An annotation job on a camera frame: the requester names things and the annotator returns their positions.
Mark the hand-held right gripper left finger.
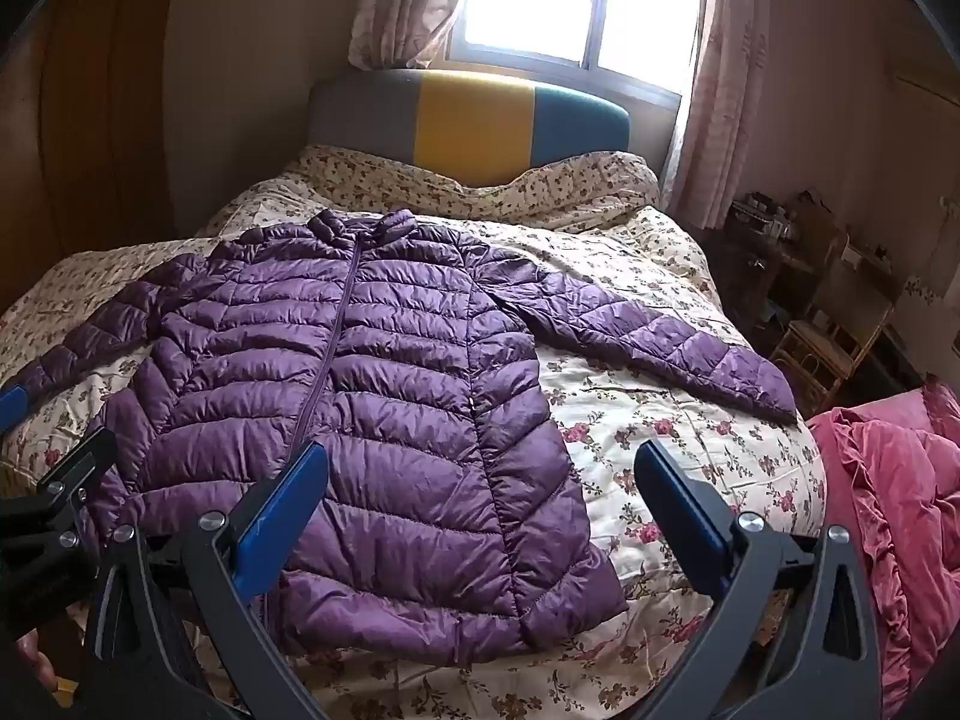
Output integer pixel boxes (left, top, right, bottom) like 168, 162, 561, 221
81, 441, 331, 720

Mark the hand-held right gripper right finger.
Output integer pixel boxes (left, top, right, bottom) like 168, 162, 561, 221
634, 439, 882, 720

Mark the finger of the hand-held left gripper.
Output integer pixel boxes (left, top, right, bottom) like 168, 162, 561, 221
39, 427, 119, 515
0, 384, 32, 434

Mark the purple quilted down jacket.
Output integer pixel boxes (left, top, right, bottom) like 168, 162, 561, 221
11, 210, 800, 620

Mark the person's left hand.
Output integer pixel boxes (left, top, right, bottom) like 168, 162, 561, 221
15, 626, 59, 693

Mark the cream floral quilt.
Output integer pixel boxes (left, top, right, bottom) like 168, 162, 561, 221
0, 187, 830, 720

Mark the pink ruffled blanket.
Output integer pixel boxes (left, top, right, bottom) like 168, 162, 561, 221
806, 379, 960, 720

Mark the rattan chair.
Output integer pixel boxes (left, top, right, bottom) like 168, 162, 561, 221
769, 292, 895, 417

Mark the cluttered wooden desk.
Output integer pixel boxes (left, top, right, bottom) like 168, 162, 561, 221
716, 189, 845, 338

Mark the wooden wardrobe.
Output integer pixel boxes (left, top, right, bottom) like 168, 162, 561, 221
0, 0, 185, 305

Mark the pink floral curtain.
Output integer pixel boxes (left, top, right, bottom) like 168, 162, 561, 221
349, 0, 481, 70
664, 0, 773, 230

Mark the grey yellow teal headboard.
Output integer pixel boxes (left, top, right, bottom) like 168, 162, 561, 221
307, 67, 631, 188

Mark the window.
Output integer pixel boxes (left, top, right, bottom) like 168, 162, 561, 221
446, 0, 710, 102

